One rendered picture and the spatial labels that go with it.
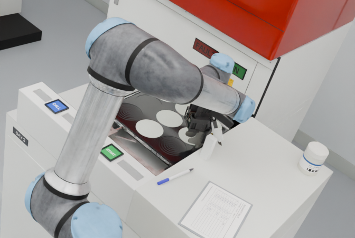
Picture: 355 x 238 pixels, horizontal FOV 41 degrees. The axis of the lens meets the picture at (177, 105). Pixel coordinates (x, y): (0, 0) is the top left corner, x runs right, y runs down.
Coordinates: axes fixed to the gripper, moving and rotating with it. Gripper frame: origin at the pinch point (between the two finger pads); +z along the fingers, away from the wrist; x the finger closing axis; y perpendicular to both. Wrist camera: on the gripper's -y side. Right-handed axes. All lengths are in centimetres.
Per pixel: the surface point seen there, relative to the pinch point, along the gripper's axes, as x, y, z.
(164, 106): -22.3, 7.9, 1.3
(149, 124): -11.1, 15.4, 1.3
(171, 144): -1.3, 9.2, 1.4
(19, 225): -13, 56, 58
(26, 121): -14, 57, 5
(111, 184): 19.0, 32.5, 0.3
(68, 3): -290, 24, 91
